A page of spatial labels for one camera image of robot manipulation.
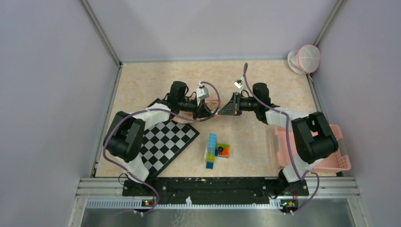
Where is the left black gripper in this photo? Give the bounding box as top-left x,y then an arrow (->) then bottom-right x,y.
178,97 -> 214,120

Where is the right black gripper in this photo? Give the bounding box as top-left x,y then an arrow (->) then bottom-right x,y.
218,92 -> 259,116

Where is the white pink mesh laundry bag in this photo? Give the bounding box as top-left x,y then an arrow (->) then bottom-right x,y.
287,44 -> 321,75

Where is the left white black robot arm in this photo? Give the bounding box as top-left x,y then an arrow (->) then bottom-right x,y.
102,81 -> 217,195

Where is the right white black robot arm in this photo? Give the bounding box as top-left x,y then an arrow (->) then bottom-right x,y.
218,83 -> 339,195

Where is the colourful toy block stack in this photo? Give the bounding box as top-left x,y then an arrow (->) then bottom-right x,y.
204,133 -> 230,169

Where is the black white checkerboard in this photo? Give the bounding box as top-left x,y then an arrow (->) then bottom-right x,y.
133,103 -> 200,178

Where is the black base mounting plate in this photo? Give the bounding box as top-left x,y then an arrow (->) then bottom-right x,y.
122,177 -> 309,208

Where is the pink plastic basket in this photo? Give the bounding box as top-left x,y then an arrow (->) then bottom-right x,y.
274,124 -> 351,173

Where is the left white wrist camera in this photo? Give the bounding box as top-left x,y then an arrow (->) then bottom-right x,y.
196,82 -> 209,102

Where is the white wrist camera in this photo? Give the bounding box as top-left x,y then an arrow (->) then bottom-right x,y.
234,77 -> 244,90
196,82 -> 209,102

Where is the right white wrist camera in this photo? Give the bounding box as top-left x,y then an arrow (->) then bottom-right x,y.
234,77 -> 244,90

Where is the aluminium frame rail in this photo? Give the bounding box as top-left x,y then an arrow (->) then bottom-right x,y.
76,177 -> 360,210

